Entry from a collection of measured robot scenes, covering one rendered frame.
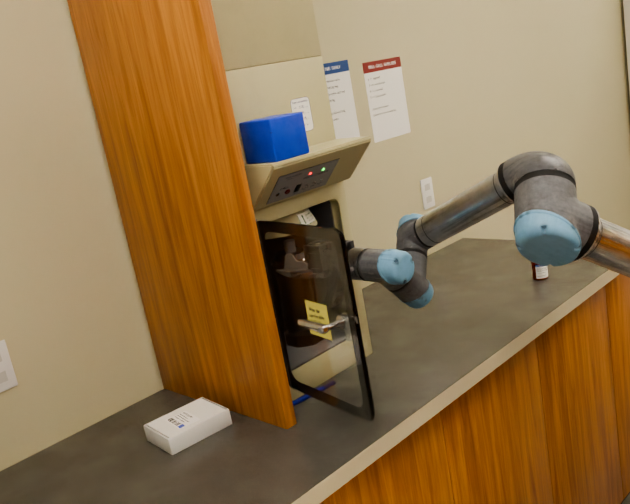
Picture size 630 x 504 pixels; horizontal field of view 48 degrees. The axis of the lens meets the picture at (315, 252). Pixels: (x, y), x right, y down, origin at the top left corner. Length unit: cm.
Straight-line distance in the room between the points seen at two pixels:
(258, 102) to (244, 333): 51
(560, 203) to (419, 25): 154
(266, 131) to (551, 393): 115
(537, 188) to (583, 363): 103
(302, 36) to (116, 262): 73
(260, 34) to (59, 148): 56
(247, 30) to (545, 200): 72
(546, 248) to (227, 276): 66
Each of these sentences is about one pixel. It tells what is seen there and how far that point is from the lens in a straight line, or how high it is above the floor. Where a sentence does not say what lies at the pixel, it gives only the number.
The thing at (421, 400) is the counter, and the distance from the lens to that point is 163.
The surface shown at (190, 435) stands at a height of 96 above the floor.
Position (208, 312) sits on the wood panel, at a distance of 167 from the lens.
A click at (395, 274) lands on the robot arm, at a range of 154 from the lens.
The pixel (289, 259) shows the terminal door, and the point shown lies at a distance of 149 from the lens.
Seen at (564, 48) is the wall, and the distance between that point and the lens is 378.
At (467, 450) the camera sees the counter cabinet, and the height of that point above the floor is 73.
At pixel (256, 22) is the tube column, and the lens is 165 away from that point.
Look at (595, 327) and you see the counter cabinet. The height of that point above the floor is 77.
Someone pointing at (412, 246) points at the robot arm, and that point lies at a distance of 168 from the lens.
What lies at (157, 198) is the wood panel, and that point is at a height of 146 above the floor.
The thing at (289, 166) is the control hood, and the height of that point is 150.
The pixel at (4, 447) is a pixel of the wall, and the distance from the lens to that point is 185.
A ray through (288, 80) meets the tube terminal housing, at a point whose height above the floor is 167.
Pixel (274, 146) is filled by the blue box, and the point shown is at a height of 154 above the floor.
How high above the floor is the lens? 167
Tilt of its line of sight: 14 degrees down
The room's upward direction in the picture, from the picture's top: 10 degrees counter-clockwise
